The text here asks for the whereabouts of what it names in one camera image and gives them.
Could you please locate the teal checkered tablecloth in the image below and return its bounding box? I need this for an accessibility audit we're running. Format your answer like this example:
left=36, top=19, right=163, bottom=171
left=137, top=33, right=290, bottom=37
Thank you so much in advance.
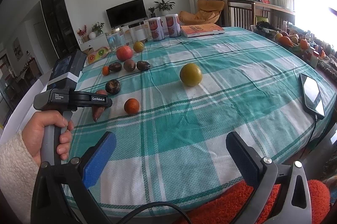
left=70, top=27, right=336, bottom=217

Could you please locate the large yellow-green pear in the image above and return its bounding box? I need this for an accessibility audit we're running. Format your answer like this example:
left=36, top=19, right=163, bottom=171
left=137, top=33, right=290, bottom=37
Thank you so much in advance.
left=179, top=63, right=203, bottom=86

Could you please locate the porridge can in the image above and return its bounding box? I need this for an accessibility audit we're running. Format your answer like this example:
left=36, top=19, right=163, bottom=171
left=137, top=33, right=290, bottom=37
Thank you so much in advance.
left=165, top=14, right=181, bottom=37
left=148, top=17, right=165, bottom=41

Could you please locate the dark mangosteen left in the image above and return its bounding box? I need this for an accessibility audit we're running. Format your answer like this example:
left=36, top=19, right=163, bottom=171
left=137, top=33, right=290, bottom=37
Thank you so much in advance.
left=108, top=62, right=122, bottom=73

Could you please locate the black television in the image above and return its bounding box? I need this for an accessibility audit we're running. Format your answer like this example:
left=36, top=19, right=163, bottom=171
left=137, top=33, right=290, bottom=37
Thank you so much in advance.
left=106, top=0, right=147, bottom=28

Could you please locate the fruit print snack bag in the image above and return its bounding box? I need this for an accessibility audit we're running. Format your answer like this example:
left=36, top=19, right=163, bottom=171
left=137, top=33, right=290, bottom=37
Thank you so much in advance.
left=87, top=47, right=110, bottom=65

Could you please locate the green potted plant left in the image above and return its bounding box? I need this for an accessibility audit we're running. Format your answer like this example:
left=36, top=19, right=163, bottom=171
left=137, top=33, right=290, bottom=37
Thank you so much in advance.
left=91, top=22, right=104, bottom=36

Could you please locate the cream fleece sleeve forearm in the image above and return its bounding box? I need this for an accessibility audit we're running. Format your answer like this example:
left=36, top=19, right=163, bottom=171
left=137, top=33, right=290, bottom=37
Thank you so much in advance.
left=0, top=130, right=39, bottom=223

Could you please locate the orange lounge chair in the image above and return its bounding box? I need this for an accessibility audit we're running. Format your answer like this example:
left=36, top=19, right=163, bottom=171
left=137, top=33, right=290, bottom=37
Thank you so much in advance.
left=178, top=0, right=225, bottom=25

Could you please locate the white tv cabinet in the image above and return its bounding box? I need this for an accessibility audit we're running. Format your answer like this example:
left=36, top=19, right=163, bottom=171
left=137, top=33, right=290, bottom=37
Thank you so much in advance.
left=79, top=20, right=152, bottom=52

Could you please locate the white cardboard box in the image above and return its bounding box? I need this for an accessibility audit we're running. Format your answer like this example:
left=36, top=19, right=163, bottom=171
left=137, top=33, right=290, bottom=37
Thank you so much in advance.
left=1, top=70, right=51, bottom=145

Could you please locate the black smartphone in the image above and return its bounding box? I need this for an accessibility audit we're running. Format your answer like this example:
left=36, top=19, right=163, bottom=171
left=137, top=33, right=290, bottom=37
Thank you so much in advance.
left=299, top=73, right=325, bottom=120

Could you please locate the dark wooden chair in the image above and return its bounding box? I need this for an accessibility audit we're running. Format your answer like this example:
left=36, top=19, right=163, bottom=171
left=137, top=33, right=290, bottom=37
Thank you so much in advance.
left=227, top=0, right=255, bottom=31

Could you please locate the black cabinet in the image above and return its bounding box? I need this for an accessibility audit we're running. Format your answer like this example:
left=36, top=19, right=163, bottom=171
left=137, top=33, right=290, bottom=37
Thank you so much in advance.
left=40, top=0, right=79, bottom=59

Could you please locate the small yellow-green pear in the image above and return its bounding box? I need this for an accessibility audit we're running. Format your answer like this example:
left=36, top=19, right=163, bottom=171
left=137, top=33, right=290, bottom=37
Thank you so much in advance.
left=133, top=41, right=144, bottom=53

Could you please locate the right porridge can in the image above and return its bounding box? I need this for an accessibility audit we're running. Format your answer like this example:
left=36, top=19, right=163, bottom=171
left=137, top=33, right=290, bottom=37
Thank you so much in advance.
left=165, top=14, right=181, bottom=37

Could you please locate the green potted plant right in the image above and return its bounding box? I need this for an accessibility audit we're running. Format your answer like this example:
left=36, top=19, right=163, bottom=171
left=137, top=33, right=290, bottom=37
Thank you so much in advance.
left=154, top=0, right=175, bottom=16

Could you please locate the dark mangosteen front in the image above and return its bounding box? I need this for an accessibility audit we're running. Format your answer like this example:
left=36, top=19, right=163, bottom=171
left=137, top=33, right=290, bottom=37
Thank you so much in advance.
left=105, top=79, right=120, bottom=95

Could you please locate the brown kiwi fruit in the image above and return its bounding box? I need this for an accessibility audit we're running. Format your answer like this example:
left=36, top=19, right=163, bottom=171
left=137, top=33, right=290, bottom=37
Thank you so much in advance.
left=123, top=59, right=136, bottom=72

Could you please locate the small orange tangerine back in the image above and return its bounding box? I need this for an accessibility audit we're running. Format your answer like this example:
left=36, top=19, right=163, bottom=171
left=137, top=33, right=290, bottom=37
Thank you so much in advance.
left=102, top=66, right=110, bottom=76

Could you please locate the clear jar gold lid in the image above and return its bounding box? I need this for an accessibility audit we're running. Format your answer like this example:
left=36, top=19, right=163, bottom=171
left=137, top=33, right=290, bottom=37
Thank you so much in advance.
left=106, top=27, right=126, bottom=52

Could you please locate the green potted plant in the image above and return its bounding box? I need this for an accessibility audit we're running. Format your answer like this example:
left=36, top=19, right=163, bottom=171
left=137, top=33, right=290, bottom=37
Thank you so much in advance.
left=91, top=22, right=104, bottom=36
left=154, top=0, right=175, bottom=16

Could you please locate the fruit basket on sideboard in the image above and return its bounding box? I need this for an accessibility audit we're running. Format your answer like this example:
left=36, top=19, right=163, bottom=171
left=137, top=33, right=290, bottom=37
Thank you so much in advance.
left=275, top=31, right=309, bottom=53

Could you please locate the red flower vase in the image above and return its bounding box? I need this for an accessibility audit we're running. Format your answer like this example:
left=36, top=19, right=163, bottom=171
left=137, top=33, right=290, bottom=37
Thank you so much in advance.
left=76, top=24, right=88, bottom=43

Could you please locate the person left hand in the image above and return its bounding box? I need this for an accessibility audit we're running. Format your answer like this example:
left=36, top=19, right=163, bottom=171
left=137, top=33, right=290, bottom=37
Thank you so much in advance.
left=22, top=110, right=74, bottom=166

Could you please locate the red fuzzy clothing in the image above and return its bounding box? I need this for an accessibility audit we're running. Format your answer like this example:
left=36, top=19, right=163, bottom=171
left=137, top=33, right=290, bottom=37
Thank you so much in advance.
left=173, top=178, right=331, bottom=224

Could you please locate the red apple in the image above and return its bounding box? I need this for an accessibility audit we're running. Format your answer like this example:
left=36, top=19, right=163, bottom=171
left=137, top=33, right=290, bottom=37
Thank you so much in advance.
left=116, top=45, right=133, bottom=62

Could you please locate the orange book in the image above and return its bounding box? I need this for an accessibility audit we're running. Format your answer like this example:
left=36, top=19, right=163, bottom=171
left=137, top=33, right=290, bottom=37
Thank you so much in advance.
left=181, top=23, right=225, bottom=37

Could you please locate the clear jar black lid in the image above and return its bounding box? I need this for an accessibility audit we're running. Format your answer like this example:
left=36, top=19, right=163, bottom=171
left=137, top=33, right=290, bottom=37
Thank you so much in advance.
left=128, top=21, right=147, bottom=43

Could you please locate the left porridge can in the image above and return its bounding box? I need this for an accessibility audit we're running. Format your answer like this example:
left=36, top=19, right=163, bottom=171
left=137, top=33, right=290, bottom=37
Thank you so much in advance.
left=148, top=17, right=165, bottom=41

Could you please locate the reddish sweet potato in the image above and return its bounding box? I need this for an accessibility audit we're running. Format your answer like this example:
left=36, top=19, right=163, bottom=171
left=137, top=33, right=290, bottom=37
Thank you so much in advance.
left=91, top=89, right=108, bottom=122

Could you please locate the small orange tangerine front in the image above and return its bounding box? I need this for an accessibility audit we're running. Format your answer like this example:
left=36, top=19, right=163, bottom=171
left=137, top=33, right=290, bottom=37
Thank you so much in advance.
left=124, top=98, right=140, bottom=115

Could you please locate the small orange tangerine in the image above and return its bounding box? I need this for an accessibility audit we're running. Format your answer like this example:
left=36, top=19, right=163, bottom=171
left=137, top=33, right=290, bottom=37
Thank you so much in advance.
left=124, top=98, right=140, bottom=115
left=102, top=66, right=110, bottom=76

